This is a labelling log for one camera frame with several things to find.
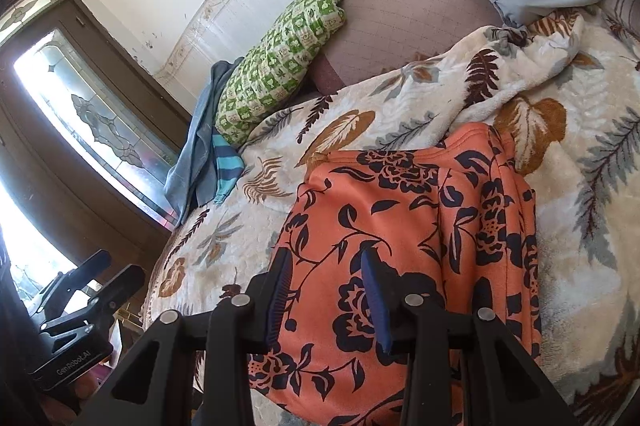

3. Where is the orange floral garment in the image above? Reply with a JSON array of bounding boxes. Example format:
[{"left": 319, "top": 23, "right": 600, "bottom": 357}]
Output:
[{"left": 249, "top": 121, "right": 545, "bottom": 426}]

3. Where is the blue striped cloth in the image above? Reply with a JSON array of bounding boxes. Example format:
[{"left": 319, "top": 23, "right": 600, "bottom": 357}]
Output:
[{"left": 212, "top": 133, "right": 246, "bottom": 206}]

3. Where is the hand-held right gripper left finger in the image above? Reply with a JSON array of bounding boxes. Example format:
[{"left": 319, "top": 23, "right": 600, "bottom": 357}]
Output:
[{"left": 75, "top": 248, "right": 296, "bottom": 426}]

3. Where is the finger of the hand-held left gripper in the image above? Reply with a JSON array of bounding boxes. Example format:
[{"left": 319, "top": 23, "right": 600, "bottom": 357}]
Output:
[
  {"left": 42, "top": 264, "right": 147, "bottom": 333},
  {"left": 39, "top": 249, "right": 113, "bottom": 310}
]

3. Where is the green patterned pillow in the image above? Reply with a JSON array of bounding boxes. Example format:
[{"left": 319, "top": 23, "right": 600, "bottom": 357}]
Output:
[{"left": 215, "top": 0, "right": 357, "bottom": 146}]

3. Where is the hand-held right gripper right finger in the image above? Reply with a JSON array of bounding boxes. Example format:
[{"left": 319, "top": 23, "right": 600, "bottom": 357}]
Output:
[{"left": 360, "top": 250, "right": 581, "bottom": 426}]

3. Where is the wooden stained glass door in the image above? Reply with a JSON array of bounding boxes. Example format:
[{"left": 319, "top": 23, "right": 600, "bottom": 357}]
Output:
[{"left": 0, "top": 0, "right": 212, "bottom": 309}]

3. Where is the blue-grey cloth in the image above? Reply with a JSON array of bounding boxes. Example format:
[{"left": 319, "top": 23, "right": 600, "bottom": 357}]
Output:
[{"left": 163, "top": 58, "right": 246, "bottom": 228}]

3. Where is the cream leaf print blanket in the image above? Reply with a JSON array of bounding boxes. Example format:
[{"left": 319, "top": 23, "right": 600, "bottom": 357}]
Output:
[{"left": 142, "top": 0, "right": 640, "bottom": 426}]

